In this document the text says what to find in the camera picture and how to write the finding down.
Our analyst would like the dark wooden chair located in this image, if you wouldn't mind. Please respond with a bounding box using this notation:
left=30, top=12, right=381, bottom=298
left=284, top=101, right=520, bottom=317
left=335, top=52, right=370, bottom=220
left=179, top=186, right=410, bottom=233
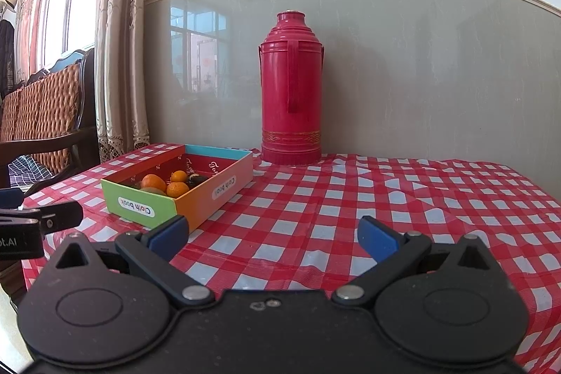
left=0, top=47, right=101, bottom=190

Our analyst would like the beige curtain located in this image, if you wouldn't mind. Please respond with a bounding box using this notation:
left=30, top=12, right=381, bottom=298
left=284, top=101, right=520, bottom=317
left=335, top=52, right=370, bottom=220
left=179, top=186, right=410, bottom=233
left=94, top=0, right=155, bottom=164

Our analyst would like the red thermos flask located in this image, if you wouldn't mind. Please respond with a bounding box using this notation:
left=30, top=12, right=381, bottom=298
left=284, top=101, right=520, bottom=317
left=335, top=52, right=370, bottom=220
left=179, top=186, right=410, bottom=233
left=258, top=10, right=325, bottom=165

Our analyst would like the colourful cardboard box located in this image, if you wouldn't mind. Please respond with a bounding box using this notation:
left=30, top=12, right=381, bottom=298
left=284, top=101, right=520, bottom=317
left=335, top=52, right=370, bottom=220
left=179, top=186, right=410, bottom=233
left=101, top=144, right=254, bottom=232

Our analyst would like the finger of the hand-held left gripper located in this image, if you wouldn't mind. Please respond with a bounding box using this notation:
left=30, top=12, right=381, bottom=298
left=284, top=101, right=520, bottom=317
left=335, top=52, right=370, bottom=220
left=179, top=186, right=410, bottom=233
left=0, top=201, right=84, bottom=236
left=0, top=188, right=25, bottom=209

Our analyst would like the pink sheer curtain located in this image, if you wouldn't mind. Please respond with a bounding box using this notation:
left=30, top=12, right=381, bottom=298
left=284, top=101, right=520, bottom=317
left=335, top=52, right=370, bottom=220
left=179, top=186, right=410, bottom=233
left=16, top=0, right=60, bottom=83

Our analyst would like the red white checkered tablecloth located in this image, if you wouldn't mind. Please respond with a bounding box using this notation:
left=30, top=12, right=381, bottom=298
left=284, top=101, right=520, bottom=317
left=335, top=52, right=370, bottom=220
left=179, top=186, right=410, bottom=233
left=20, top=143, right=561, bottom=374

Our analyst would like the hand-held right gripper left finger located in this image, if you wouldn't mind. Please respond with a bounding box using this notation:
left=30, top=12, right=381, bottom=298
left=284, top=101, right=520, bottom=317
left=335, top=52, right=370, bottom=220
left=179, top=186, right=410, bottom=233
left=55, top=214, right=216, bottom=309

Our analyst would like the black coat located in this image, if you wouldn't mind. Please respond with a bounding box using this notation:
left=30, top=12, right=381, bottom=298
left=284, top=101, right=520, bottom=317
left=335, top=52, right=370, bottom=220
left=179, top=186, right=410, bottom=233
left=0, top=19, right=15, bottom=95

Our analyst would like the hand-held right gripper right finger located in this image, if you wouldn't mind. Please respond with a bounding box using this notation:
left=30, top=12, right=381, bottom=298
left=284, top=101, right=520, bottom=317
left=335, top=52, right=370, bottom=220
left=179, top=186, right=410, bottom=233
left=331, top=215, right=501, bottom=308

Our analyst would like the blue plaid cloth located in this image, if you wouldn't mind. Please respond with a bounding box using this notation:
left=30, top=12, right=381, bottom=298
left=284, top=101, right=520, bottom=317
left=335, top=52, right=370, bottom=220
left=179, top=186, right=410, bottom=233
left=8, top=155, right=57, bottom=188

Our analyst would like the woven wicker chair cushion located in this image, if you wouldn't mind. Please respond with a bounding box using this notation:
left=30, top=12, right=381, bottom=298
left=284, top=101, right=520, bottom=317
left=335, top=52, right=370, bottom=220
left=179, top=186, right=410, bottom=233
left=0, top=63, right=82, bottom=174

